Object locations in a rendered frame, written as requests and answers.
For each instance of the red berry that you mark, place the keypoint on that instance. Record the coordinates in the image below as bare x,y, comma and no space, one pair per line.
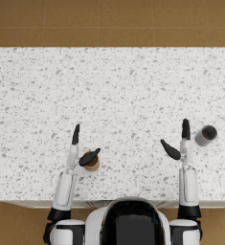
205,137

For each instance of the grey cup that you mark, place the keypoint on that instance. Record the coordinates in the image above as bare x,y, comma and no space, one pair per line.
206,135

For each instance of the brown cup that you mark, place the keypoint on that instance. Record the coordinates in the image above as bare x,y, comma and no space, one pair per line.
93,163

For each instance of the robot body dark round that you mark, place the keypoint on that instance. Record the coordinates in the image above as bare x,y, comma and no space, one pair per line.
132,223

